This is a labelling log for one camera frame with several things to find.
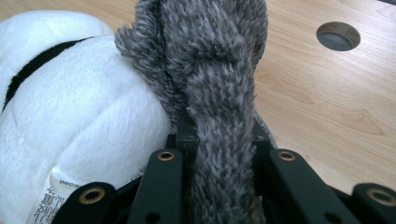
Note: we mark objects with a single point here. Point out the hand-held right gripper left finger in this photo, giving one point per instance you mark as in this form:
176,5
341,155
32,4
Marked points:
186,137

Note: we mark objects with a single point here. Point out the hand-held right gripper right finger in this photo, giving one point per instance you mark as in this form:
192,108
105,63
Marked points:
261,141

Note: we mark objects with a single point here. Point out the grey fuzzy cloth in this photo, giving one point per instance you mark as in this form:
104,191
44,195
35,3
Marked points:
218,77

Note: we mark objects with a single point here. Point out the black and white panda plush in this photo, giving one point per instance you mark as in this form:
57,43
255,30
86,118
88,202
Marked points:
77,109

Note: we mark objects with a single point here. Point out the round grey table grommet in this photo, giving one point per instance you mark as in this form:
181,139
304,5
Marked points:
338,37

